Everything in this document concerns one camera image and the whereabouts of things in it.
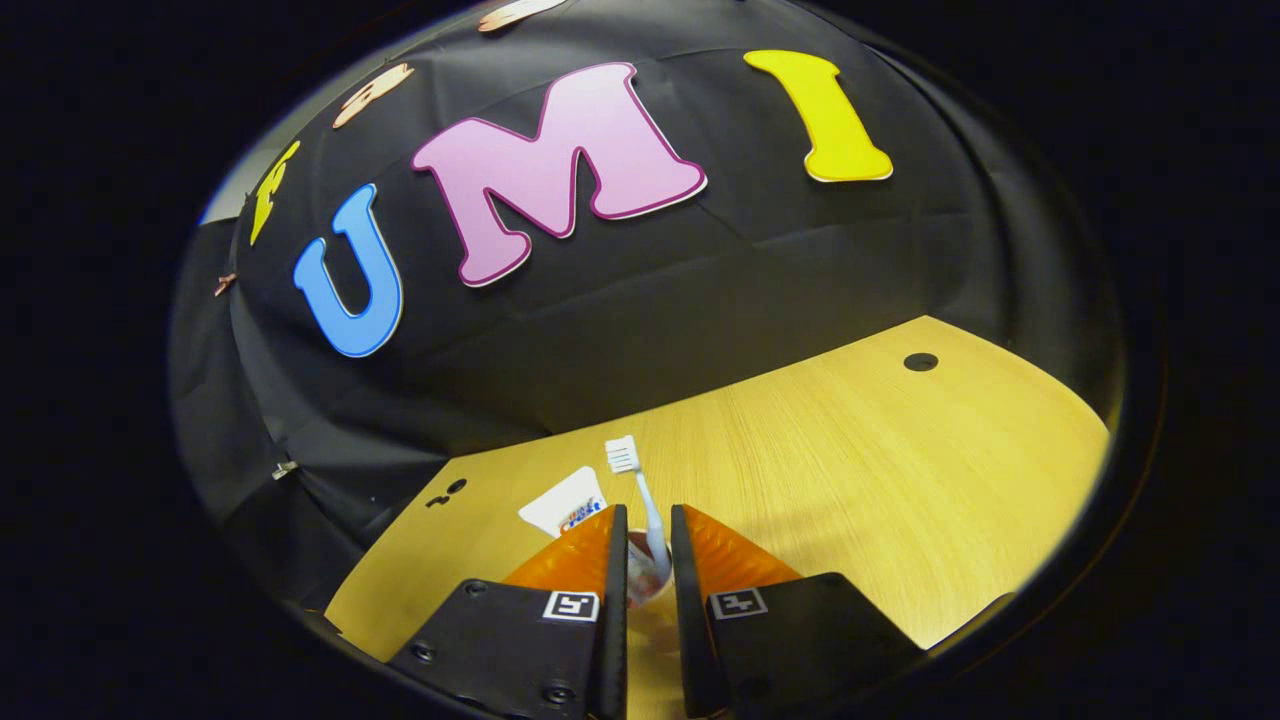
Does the white toothbrush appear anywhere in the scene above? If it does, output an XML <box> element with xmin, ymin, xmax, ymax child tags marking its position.
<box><xmin>605</xmin><ymin>435</ymin><xmax>673</xmax><ymax>591</ymax></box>

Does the white toothpaste tube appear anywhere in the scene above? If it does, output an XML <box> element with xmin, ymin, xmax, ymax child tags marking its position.
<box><xmin>518</xmin><ymin>466</ymin><xmax>608</xmax><ymax>539</ymax></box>

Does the wooden desktop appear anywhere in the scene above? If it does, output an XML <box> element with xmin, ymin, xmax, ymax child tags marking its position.
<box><xmin>325</xmin><ymin>315</ymin><xmax>1113</xmax><ymax>720</ymax></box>

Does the black backdrop cloth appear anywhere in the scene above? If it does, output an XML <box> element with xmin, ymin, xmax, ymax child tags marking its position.
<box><xmin>168</xmin><ymin>0</ymin><xmax>1126</xmax><ymax>611</ymax></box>

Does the beige cup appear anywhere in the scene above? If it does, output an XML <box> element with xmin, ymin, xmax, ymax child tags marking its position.
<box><xmin>626</xmin><ymin>530</ymin><xmax>676</xmax><ymax>609</ymax></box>

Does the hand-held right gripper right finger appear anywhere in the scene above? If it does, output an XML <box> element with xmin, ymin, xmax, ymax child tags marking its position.
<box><xmin>670</xmin><ymin>503</ymin><xmax>926</xmax><ymax>719</ymax></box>

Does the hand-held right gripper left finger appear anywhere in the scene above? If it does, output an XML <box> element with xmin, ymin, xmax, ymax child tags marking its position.
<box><xmin>388</xmin><ymin>503</ymin><xmax>629</xmax><ymax>720</ymax></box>

